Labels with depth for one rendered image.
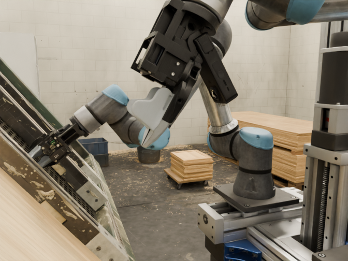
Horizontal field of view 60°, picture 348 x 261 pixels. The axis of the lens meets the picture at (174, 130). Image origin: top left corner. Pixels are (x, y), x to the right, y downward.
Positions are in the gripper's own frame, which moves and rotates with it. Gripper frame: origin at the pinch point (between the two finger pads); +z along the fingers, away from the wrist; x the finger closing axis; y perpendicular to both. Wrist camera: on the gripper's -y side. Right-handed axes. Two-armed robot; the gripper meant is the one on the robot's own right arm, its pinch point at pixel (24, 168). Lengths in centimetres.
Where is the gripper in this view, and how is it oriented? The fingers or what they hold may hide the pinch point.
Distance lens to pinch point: 96.1
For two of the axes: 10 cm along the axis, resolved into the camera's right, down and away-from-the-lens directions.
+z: -7.6, 6.4, -1.3
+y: 3.1, 1.7, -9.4
